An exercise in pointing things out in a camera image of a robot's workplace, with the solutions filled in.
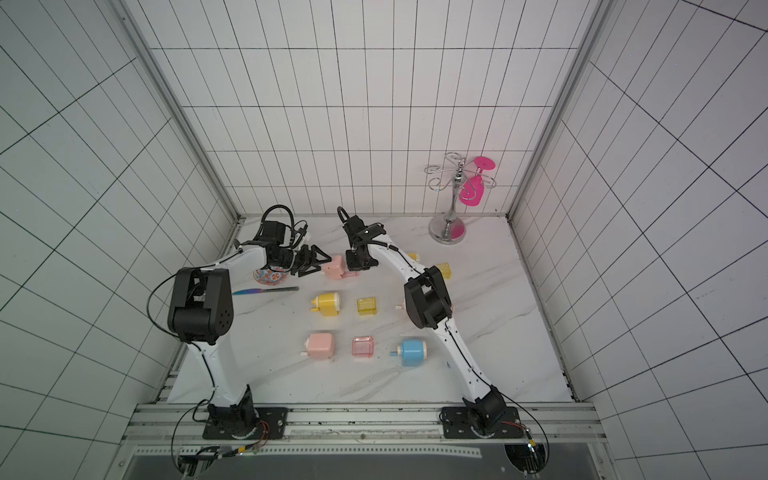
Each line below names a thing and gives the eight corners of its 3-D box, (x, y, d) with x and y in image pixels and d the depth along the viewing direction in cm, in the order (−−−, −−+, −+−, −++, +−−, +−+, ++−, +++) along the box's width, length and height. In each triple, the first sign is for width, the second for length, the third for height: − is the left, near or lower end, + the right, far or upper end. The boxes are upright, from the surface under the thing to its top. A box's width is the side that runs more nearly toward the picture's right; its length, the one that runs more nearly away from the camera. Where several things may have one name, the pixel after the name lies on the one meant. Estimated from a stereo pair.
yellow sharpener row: (313, 316, 94) (307, 303, 87) (315, 305, 96) (309, 292, 89) (339, 316, 94) (336, 303, 87) (341, 305, 96) (337, 292, 89)
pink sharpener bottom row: (306, 358, 85) (301, 350, 80) (309, 342, 88) (304, 333, 83) (333, 358, 85) (330, 350, 80) (335, 342, 88) (332, 333, 83)
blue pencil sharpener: (390, 366, 84) (391, 356, 78) (390, 350, 87) (390, 339, 81) (425, 366, 84) (428, 356, 78) (423, 350, 87) (426, 339, 81)
